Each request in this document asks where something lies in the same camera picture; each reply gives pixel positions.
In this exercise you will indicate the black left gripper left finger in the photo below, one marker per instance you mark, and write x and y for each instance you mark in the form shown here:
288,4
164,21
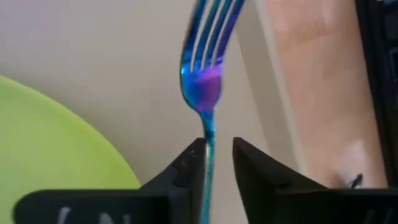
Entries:
186,186

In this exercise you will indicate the black aluminium table frame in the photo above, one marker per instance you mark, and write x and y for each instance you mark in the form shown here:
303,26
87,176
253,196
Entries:
382,93

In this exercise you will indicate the beige plastic tray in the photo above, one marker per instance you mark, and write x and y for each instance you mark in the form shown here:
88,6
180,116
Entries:
124,46

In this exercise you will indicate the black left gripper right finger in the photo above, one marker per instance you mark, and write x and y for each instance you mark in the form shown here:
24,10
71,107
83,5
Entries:
258,180

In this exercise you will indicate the lime green round plate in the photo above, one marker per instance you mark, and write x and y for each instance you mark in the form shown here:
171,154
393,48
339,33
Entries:
46,140

